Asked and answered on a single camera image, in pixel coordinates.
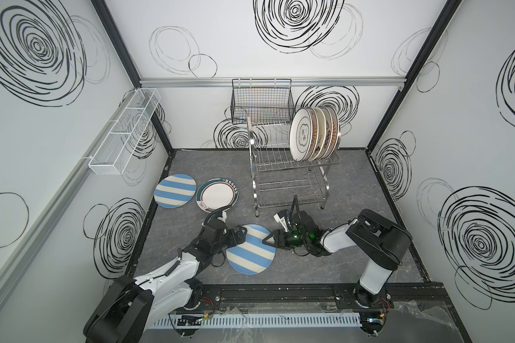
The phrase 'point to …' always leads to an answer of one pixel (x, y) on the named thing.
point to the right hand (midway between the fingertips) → (265, 246)
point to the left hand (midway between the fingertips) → (242, 232)
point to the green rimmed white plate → (216, 194)
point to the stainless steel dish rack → (279, 179)
